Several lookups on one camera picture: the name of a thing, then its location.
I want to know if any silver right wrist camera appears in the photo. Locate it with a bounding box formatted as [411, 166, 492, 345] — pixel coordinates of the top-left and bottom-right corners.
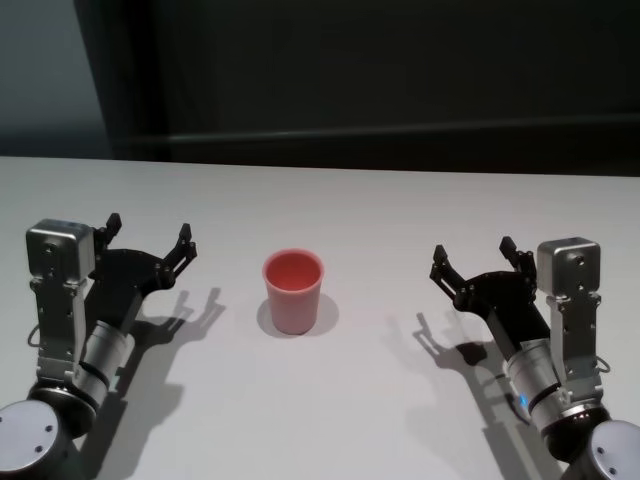
[536, 237, 603, 401]

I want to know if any pink plastic cup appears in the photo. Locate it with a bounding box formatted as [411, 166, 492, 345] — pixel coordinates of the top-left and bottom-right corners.
[260, 248, 326, 336]

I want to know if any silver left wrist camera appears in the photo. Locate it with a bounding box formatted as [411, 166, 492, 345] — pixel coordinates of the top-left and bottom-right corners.
[25, 218, 97, 389]

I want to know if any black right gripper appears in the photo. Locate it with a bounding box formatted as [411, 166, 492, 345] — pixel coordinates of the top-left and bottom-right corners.
[429, 236, 552, 352]

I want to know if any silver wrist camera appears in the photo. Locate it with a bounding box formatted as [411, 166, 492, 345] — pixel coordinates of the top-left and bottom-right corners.
[25, 218, 97, 389]
[536, 237, 603, 401]

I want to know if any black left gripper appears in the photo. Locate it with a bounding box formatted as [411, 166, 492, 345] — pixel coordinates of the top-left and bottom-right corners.
[79, 212, 198, 334]

